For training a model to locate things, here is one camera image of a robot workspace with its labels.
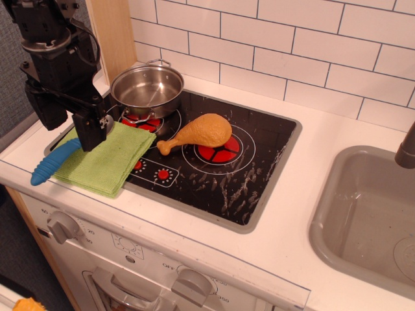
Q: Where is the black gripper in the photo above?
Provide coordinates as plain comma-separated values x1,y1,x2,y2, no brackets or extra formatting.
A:
21,19,107,152

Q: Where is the stainless steel pot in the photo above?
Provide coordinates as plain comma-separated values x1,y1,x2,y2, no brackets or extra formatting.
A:
110,59,184,124

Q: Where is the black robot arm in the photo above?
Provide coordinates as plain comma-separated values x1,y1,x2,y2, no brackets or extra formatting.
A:
3,1,106,152

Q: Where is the black toy stove top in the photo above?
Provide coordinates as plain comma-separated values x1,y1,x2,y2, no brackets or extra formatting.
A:
124,91,302,233

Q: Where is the green folded cloth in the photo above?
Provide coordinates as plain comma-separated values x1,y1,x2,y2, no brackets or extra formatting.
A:
54,122,156,198

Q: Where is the grey left oven knob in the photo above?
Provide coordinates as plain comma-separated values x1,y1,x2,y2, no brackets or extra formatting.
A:
47,211,80,244

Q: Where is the grey oven knob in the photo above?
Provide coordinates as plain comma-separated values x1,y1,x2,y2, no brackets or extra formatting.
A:
47,211,80,244
171,269,213,307

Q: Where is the plastic chicken drumstick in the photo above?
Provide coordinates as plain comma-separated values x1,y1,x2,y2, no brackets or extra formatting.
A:
156,113,232,156

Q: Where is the white toy oven front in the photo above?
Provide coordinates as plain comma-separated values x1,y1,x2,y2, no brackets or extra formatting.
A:
21,194,278,310

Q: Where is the orange yellow object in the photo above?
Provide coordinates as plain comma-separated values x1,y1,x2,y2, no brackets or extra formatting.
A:
12,297,46,311

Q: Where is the grey right oven knob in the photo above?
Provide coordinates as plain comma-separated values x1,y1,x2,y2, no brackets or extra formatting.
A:
171,269,213,307

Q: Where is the grey toy sink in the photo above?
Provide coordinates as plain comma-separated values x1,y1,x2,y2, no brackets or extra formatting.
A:
309,146,414,299

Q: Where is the grey faucet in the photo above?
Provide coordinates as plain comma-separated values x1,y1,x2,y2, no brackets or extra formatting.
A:
394,123,415,169

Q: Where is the blue handled metal spoon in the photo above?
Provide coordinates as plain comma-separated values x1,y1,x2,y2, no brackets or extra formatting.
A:
30,137,82,186

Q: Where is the wooden side post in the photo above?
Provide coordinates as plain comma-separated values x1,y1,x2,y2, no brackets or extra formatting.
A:
86,0,137,85

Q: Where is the grey oven door handle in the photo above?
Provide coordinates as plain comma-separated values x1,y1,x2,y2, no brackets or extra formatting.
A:
91,268,161,309

